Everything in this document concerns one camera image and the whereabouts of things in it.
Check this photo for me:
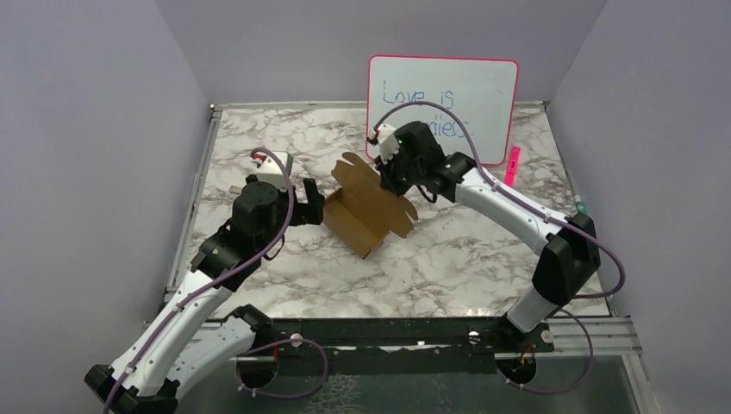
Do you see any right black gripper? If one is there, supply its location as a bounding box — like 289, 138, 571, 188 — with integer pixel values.
374, 145, 424, 198

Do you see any brown cardboard box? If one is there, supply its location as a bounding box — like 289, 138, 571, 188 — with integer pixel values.
323, 152, 418, 259

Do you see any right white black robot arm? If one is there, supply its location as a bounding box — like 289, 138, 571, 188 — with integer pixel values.
372, 121, 600, 351

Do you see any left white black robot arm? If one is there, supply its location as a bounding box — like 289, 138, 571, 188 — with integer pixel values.
84, 174, 325, 413

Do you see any pink framed whiteboard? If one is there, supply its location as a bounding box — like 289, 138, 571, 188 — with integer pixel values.
366, 55, 520, 166

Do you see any pink highlighter marker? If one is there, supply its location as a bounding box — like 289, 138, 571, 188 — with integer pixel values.
503, 145, 522, 187

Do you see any green white marker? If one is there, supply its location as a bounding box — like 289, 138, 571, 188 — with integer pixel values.
574, 195, 588, 215

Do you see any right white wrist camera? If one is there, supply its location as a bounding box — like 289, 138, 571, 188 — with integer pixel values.
366, 122, 400, 164

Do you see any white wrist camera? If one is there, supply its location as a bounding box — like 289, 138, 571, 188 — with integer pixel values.
366, 122, 400, 164
251, 151, 293, 192

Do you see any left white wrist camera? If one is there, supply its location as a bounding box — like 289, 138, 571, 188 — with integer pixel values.
251, 151, 293, 192

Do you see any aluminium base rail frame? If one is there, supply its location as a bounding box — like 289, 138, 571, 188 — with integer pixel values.
121, 317, 658, 414

